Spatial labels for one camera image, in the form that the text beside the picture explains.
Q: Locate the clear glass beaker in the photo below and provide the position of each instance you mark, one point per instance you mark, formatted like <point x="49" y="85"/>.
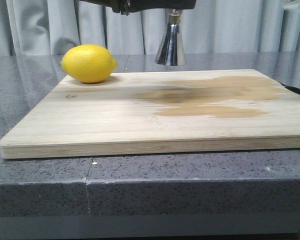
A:
<point x="291" y="6"/>

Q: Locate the yellow lemon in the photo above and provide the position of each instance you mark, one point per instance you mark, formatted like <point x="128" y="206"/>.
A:
<point x="88" y="63"/>

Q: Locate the steel double jigger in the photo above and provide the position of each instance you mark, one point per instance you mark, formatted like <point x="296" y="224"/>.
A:
<point x="171" y="49"/>

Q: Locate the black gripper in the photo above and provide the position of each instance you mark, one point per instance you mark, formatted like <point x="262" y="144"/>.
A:
<point x="123" y="7"/>

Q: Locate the wooden cutting board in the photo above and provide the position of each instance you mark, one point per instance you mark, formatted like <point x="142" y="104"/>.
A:
<point x="159" y="112"/>

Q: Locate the grey curtain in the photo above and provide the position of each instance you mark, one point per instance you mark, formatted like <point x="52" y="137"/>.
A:
<point x="51" y="27"/>

